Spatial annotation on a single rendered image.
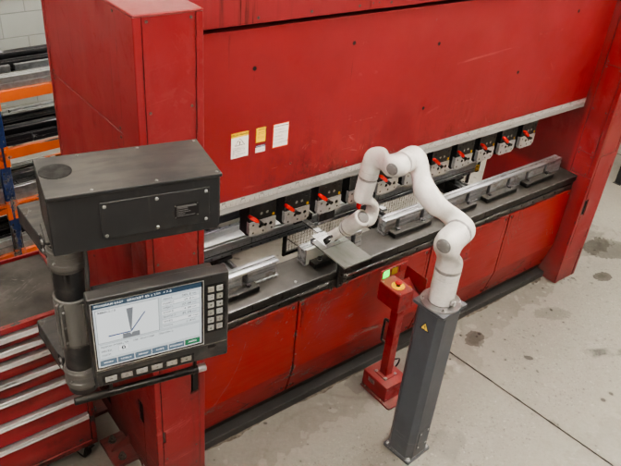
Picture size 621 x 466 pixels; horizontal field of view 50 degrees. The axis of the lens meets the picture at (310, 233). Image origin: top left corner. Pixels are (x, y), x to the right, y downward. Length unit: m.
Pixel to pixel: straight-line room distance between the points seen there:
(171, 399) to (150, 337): 0.92
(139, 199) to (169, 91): 0.51
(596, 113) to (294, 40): 2.57
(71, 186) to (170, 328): 0.59
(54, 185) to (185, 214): 0.37
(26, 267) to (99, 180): 1.44
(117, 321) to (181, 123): 0.72
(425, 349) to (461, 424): 0.89
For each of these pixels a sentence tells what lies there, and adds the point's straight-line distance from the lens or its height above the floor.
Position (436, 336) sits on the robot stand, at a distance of 3.19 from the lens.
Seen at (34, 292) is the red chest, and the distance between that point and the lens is 3.20.
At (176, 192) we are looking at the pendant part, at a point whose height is 1.90.
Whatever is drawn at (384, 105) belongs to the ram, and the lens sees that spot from 3.33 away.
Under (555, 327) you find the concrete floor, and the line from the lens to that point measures 4.96.
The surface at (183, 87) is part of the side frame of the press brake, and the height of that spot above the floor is 2.04.
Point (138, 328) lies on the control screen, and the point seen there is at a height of 1.45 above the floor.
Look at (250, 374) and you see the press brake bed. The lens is 3.52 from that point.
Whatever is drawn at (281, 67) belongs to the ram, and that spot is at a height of 1.97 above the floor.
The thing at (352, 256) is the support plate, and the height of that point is 1.00.
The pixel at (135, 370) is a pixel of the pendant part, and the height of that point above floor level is 1.28.
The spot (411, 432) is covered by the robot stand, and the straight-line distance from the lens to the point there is 3.63.
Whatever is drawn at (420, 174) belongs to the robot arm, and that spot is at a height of 1.58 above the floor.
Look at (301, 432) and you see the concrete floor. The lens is 3.83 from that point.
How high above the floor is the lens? 2.88
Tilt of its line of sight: 32 degrees down
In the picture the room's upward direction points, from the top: 6 degrees clockwise
